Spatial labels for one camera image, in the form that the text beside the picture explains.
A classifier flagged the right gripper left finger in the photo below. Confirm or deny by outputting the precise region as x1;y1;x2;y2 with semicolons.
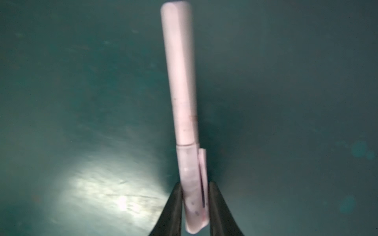
149;183;183;236

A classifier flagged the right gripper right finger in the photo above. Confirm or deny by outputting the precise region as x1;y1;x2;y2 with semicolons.
208;182;244;236

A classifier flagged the pale pink white pen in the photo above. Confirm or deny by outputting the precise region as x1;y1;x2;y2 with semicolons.
160;1;210;234

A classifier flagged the green table mat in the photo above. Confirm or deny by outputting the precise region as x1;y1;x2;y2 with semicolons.
1;1;378;236

